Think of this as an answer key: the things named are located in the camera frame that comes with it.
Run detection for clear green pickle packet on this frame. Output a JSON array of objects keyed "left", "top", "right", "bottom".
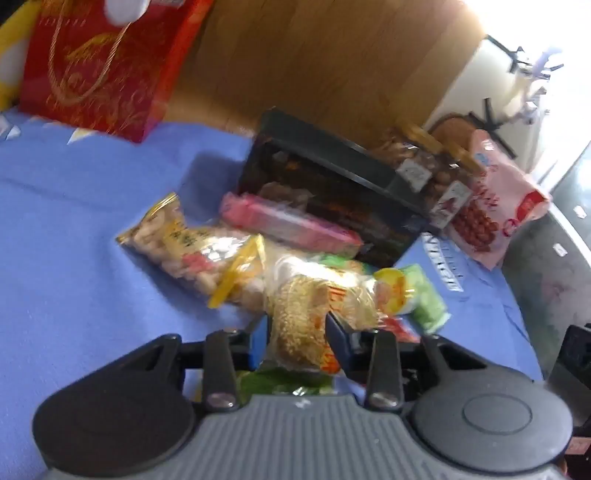
[{"left": 235, "top": 367, "right": 340, "bottom": 398}]

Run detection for red gift bag rope handle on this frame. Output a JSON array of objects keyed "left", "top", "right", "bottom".
[{"left": 20, "top": 0, "right": 216, "bottom": 144}]

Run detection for pink snack packet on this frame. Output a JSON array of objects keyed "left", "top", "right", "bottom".
[{"left": 219, "top": 191, "right": 365, "bottom": 259}]

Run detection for pink red dates bag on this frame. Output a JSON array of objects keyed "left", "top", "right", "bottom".
[{"left": 449, "top": 129, "right": 553, "bottom": 271}]

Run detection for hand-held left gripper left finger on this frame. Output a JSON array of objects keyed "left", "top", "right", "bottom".
[{"left": 134, "top": 318, "right": 271, "bottom": 413}]

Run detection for clear snack jar gold lid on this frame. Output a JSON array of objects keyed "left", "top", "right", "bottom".
[
  {"left": 425, "top": 138, "right": 485, "bottom": 229},
  {"left": 369, "top": 117, "right": 446, "bottom": 174}
]

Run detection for black printed cardboard box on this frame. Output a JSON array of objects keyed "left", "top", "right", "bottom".
[{"left": 236, "top": 107, "right": 462, "bottom": 268}]

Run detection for clear yellow peanut bag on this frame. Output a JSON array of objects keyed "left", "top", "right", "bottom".
[{"left": 115, "top": 193, "right": 273, "bottom": 310}]

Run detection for blue printed bedsheet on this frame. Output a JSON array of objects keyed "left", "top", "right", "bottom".
[{"left": 0, "top": 108, "right": 544, "bottom": 480}]

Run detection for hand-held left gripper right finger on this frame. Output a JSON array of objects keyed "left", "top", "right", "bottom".
[{"left": 324, "top": 312, "right": 489, "bottom": 413}]

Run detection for clear crispy noodle snack packet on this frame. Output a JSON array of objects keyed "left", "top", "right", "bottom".
[{"left": 265, "top": 255, "right": 416, "bottom": 373}]

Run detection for yellow plush toy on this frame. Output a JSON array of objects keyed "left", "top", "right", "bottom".
[{"left": 0, "top": 0, "right": 43, "bottom": 112}]

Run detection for wooden headboard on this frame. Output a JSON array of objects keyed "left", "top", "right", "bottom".
[{"left": 161, "top": 0, "right": 486, "bottom": 155}]

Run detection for black drying rack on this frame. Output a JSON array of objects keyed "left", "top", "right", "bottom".
[{"left": 467, "top": 34, "right": 565, "bottom": 158}]

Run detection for pink white plush toy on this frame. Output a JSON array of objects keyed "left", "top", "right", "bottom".
[{"left": 103, "top": 0, "right": 151, "bottom": 22}]

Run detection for light green snack packet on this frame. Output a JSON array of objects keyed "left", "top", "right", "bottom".
[{"left": 396, "top": 264, "right": 452, "bottom": 335}]

